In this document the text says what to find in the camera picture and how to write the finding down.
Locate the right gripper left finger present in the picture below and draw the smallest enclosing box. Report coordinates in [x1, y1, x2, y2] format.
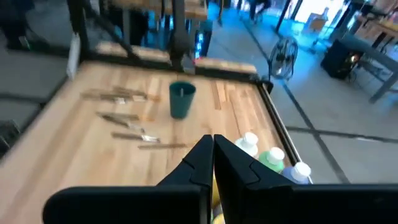
[42, 134, 215, 224]

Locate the dark paintbrush with yellow end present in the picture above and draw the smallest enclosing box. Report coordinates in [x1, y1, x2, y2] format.
[96, 111, 141, 121]

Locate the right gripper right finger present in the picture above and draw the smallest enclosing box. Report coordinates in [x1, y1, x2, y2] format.
[213, 134, 398, 224]

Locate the thin dark paintbrush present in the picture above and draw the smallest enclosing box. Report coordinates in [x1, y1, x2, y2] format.
[82, 95, 161, 104]
[102, 115, 146, 134]

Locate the dark green cup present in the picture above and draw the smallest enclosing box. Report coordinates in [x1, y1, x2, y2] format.
[169, 80, 197, 120]

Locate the large green paint bottle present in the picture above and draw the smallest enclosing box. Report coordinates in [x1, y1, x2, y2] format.
[257, 146, 286, 174]

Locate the grey side table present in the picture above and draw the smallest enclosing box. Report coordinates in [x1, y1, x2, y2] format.
[340, 33, 398, 104]

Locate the orange handle paintbrush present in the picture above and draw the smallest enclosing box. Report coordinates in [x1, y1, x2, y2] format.
[81, 88, 149, 98]

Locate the large bright yellow paint bottle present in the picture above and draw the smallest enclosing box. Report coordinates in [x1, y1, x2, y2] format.
[211, 174, 226, 224]

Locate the black floor fan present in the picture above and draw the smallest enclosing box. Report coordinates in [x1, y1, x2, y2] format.
[267, 35, 299, 82]

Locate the black box with orange light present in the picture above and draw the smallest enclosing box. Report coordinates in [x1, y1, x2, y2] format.
[320, 38, 364, 81]

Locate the large white paint bottle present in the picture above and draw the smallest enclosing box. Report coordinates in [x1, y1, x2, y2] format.
[234, 131, 260, 159]

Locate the black handle silver ferrule paintbrush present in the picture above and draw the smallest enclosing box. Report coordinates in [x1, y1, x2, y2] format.
[111, 131, 162, 144]

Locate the large purple paint bottle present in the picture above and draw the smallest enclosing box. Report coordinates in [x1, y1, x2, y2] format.
[280, 161, 313, 185]

